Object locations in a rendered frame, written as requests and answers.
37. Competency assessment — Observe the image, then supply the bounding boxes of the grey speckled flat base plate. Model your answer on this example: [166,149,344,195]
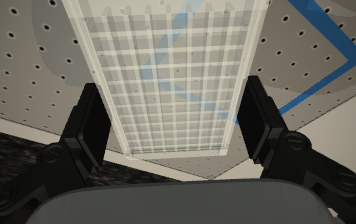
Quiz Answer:
[0,0,356,180]

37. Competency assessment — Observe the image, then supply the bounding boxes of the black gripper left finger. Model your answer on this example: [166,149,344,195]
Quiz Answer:
[0,83,111,224]

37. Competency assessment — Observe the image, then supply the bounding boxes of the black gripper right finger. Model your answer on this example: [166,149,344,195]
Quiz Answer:
[237,75,356,224]

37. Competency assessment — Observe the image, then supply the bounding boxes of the blue tape outline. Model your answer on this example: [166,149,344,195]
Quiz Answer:
[279,0,356,115]

